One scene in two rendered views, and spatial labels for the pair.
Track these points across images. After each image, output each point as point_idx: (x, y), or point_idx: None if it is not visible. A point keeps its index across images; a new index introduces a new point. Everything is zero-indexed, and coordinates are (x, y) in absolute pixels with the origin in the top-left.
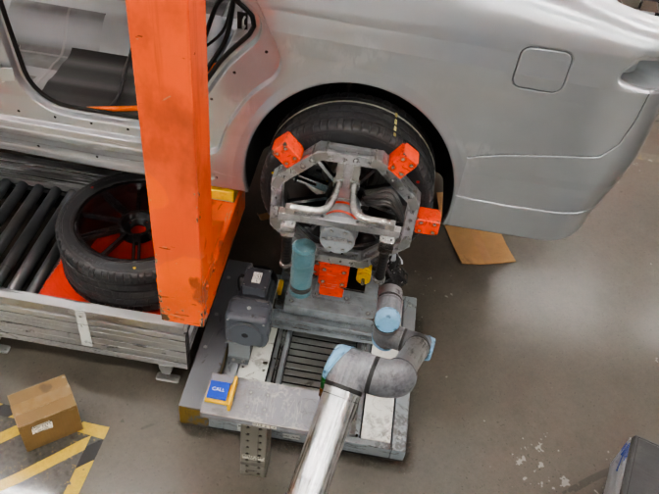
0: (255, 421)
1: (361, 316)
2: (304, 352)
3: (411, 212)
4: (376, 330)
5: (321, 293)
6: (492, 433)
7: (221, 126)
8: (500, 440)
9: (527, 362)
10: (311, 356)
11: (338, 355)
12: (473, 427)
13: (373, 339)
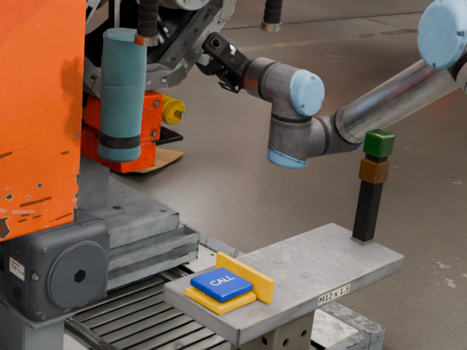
0: (322, 292)
1: (160, 215)
2: (116, 321)
3: None
4: (290, 128)
5: (124, 171)
6: (397, 279)
7: None
8: (411, 280)
9: (322, 215)
10: (131, 319)
11: (460, 1)
12: (377, 286)
13: (283, 154)
